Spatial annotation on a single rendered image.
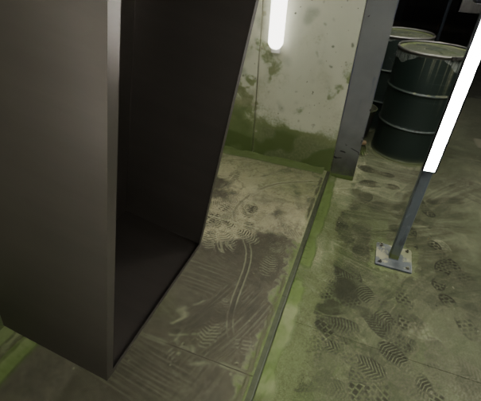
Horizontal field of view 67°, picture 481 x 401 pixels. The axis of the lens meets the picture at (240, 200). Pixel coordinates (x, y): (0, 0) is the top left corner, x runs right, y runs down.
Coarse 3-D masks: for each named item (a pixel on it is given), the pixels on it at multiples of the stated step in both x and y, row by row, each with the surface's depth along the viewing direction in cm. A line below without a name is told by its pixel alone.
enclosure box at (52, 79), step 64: (0, 0) 45; (64, 0) 42; (128, 0) 98; (192, 0) 96; (256, 0) 88; (0, 64) 51; (64, 64) 47; (128, 64) 111; (192, 64) 105; (0, 128) 58; (64, 128) 53; (128, 128) 126; (192, 128) 117; (0, 192) 68; (64, 192) 61; (128, 192) 144; (192, 192) 132; (0, 256) 82; (64, 256) 73; (128, 256) 133; (64, 320) 88; (128, 320) 115
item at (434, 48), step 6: (408, 42) 300; (414, 42) 302; (420, 42) 303; (408, 48) 286; (414, 48) 287; (420, 48) 288; (426, 48) 288; (432, 48) 290; (438, 48) 292; (444, 48) 292; (450, 48) 292; (456, 48) 291; (438, 54) 272; (444, 54) 272; (450, 54) 273; (456, 54) 275; (462, 54) 276
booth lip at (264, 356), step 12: (324, 180) 274; (312, 216) 235; (300, 252) 207; (288, 288) 185; (276, 312) 172; (276, 324) 167; (264, 348) 156; (264, 360) 152; (252, 384) 143; (252, 396) 139
